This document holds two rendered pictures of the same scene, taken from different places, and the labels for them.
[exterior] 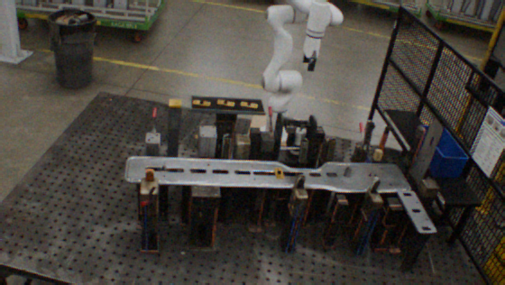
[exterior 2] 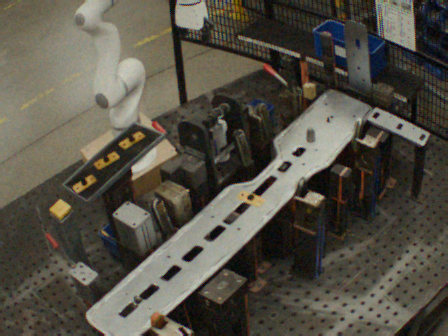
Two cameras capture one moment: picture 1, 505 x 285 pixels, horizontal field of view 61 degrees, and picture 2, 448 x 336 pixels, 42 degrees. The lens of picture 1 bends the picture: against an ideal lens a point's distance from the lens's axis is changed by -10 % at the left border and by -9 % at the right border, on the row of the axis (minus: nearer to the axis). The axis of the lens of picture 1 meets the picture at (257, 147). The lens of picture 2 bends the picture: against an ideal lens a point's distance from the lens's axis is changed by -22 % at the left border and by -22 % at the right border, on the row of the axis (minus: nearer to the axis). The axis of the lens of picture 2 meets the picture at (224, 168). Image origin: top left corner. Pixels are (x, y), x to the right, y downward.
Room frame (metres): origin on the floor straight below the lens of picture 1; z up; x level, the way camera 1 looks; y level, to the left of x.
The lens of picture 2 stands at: (0.47, 0.87, 2.46)
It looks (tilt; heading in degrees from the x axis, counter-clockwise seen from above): 39 degrees down; 325
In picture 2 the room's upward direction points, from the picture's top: 6 degrees counter-clockwise
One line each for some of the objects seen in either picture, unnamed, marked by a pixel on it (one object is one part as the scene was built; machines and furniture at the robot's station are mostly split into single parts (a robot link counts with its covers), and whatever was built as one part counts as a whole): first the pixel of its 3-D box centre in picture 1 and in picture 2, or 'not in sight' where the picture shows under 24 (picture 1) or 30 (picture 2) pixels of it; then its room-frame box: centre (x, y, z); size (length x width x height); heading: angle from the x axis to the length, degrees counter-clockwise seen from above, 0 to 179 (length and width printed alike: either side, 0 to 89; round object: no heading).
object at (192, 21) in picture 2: (312, 44); (191, 11); (2.03, -0.17, 1.55); 0.10 x 0.07 x 0.11; 13
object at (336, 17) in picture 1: (316, 8); not in sight; (2.15, -0.16, 1.69); 0.30 x 0.16 x 0.09; 21
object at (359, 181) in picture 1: (274, 175); (249, 204); (1.75, -0.10, 1.00); 1.38 x 0.22 x 0.02; 103
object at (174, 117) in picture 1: (172, 142); (78, 260); (1.97, 0.44, 0.92); 0.08 x 0.08 x 0.44; 13
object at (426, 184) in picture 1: (418, 210); (383, 124); (1.81, -0.87, 0.88); 0.08 x 0.08 x 0.36; 13
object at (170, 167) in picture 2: (250, 162); (178, 215); (1.95, 0.03, 0.90); 0.05 x 0.05 x 0.40; 13
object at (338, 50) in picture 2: (439, 151); (351, 47); (2.07, -0.97, 1.10); 0.30 x 0.17 x 0.13; 13
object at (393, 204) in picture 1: (385, 225); (375, 163); (1.70, -0.69, 0.84); 0.11 x 0.10 x 0.28; 13
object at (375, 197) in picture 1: (364, 223); (365, 178); (1.65, -0.56, 0.87); 0.12 x 0.09 x 0.35; 13
